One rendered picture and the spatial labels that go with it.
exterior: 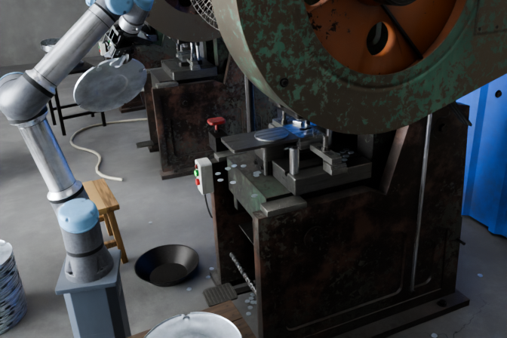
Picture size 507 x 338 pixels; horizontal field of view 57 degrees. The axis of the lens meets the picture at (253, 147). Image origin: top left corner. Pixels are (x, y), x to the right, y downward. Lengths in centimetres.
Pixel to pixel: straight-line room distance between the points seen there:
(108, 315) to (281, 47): 105
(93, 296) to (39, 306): 74
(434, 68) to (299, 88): 41
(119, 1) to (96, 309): 96
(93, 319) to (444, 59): 133
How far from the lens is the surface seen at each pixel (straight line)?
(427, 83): 136
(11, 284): 223
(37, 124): 156
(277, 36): 109
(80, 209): 156
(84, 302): 166
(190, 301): 216
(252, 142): 163
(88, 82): 182
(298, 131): 172
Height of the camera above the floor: 137
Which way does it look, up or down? 22 degrees down
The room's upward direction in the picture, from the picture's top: 3 degrees counter-clockwise
